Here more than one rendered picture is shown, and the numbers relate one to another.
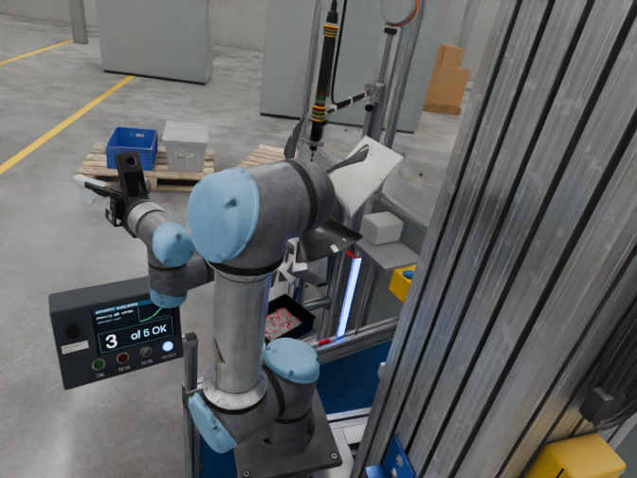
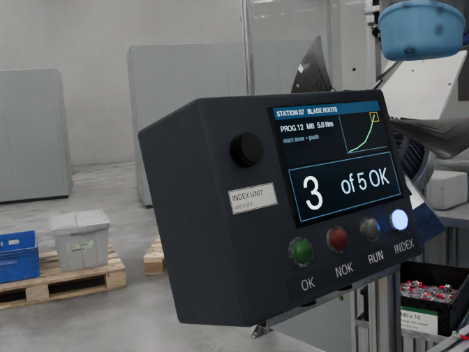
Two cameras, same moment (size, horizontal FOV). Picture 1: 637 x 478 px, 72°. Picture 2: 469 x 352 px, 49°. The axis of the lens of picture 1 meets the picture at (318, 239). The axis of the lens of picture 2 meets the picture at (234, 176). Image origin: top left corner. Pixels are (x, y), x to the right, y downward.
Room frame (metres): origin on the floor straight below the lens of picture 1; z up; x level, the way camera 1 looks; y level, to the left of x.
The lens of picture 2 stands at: (0.22, 0.52, 1.25)
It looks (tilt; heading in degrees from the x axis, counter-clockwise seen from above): 8 degrees down; 356
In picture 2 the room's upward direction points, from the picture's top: 4 degrees counter-clockwise
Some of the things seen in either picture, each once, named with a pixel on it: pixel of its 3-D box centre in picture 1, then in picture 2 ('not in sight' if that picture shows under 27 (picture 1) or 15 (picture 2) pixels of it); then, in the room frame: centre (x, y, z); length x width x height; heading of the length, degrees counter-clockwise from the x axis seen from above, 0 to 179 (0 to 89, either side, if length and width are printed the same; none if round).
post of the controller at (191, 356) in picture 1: (191, 362); (384, 320); (0.85, 0.29, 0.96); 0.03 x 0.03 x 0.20; 36
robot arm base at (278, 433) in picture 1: (283, 411); not in sight; (0.64, 0.01, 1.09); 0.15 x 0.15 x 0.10
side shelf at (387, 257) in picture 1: (380, 247); (451, 213); (1.86, -0.31, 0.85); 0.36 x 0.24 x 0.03; 36
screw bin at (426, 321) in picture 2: (277, 322); (420, 295); (1.19, 0.09, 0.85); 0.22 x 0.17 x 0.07; 141
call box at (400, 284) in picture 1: (415, 284); not in sight; (1.33, -0.38, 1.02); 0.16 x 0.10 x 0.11; 126
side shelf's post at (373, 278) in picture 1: (363, 313); (451, 334); (1.86, -0.31, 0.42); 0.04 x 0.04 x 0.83; 36
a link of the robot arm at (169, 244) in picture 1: (166, 239); not in sight; (0.72, 0.30, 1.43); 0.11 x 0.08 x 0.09; 48
